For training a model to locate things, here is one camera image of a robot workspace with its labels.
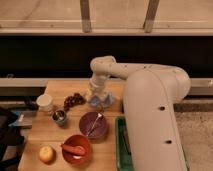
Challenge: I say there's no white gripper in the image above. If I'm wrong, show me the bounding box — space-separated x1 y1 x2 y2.
87 78 106 104

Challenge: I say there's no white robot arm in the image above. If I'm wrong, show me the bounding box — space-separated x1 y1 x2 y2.
90 56 191 171

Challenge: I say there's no light blue cloth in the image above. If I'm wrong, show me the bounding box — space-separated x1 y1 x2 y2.
103 92 115 106

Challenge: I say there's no spoon in purple bowl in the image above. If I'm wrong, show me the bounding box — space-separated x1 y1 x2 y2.
87 113 103 136

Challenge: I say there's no bunch of dark grapes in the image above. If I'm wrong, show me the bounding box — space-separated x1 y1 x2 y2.
64 93 86 108

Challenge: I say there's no metal cup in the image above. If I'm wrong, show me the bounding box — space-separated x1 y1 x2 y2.
52 110 67 127

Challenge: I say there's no white cup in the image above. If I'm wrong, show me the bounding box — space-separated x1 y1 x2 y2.
36 94 53 112

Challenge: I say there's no red bowl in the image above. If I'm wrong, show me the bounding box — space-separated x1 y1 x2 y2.
60 134 92 166

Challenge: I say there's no dark brown scrub block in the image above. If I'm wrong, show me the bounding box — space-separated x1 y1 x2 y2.
123 130 131 155

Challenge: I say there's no orange carrot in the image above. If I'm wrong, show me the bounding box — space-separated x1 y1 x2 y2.
61 144 86 156

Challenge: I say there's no yellow apple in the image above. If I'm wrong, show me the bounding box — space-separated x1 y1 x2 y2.
39 146 55 163

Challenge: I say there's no green tray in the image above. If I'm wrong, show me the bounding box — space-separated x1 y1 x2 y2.
115 116 134 171

